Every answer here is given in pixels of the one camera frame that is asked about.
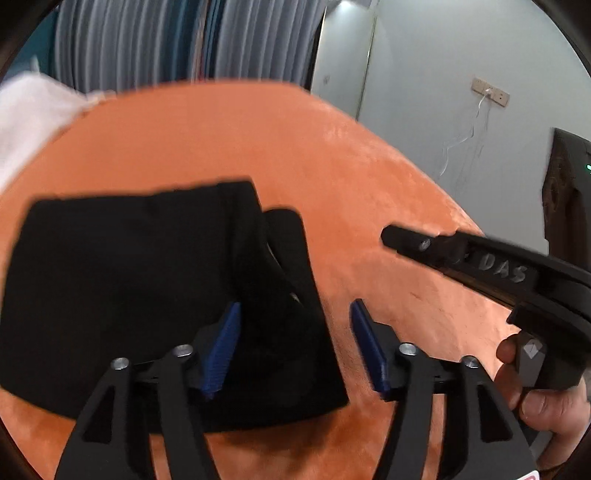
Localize blue curtain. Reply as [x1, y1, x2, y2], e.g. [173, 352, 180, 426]
[196, 0, 234, 84]

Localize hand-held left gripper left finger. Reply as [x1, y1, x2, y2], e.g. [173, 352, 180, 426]
[54, 302, 243, 480]

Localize person's right hand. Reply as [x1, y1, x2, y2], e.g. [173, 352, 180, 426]
[495, 333, 591, 472]

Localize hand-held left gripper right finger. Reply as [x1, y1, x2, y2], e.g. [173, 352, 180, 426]
[349, 299, 539, 480]

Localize black pants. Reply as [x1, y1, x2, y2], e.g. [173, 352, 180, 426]
[0, 181, 350, 435]

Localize dark brown object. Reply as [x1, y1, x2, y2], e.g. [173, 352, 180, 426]
[540, 128, 591, 260]

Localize orange plush blanket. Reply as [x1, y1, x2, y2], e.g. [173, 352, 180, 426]
[0, 80, 557, 480]

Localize white cable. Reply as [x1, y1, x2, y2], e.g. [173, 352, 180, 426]
[438, 90, 493, 180]

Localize grey sheer curtain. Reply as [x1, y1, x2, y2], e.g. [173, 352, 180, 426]
[54, 0, 206, 93]
[222, 0, 326, 90]

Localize standing mirror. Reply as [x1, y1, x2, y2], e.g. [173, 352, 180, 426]
[310, 0, 376, 121]

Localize white bed sheet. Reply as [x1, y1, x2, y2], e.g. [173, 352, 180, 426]
[0, 71, 117, 191]

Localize wall socket plate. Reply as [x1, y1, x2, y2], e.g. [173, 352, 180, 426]
[470, 78, 511, 107]

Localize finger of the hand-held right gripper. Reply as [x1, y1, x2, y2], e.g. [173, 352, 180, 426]
[381, 224, 468, 274]

